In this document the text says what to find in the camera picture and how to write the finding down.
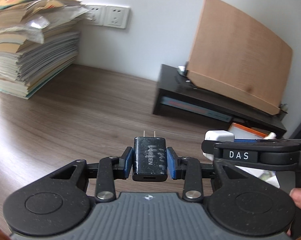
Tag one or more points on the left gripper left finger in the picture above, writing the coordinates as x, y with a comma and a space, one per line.
109, 170

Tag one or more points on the white wall socket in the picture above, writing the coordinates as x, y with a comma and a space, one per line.
116, 16
95, 15

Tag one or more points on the white charger cube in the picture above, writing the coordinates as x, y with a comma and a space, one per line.
214, 136

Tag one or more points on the black monitor riser shelf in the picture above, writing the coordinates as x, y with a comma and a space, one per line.
176, 86

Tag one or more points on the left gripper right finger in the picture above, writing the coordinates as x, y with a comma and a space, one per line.
189, 170

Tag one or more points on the black UGREEN charger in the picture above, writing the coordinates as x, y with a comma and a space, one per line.
149, 159

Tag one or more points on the stack of books and papers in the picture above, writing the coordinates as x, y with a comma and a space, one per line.
38, 40

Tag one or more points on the blue red book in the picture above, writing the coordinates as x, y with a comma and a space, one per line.
195, 109

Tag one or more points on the wooden book stand board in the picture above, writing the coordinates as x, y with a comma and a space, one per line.
238, 57

